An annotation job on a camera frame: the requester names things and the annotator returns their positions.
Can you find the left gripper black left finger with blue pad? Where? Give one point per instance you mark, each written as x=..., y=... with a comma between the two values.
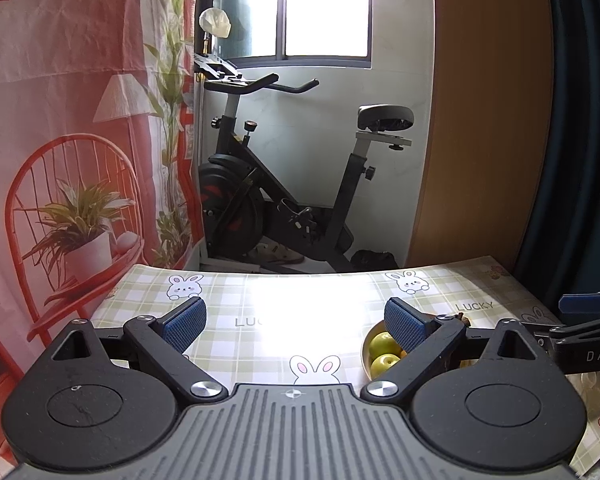
x=160, y=343

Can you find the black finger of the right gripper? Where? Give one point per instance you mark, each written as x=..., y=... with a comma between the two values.
x=580, y=303

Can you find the checkered bunny tablecloth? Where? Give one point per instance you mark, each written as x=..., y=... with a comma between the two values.
x=291, y=344

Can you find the white plastic bag on pole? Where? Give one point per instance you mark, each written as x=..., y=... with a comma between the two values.
x=215, y=22

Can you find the black exercise bike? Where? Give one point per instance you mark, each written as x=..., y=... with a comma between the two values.
x=276, y=175

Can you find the red printed wall tapestry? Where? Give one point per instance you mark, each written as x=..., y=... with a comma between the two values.
x=96, y=152

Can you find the dark blue curtain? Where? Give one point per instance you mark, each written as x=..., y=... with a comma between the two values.
x=560, y=253

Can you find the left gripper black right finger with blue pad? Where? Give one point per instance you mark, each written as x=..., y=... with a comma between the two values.
x=429, y=342

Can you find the wooden wardrobe panel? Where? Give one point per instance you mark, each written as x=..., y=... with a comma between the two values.
x=490, y=111

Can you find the green apple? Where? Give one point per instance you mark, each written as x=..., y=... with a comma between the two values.
x=382, y=363
x=383, y=343

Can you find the window with dark frame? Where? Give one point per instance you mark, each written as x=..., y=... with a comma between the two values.
x=266, y=33

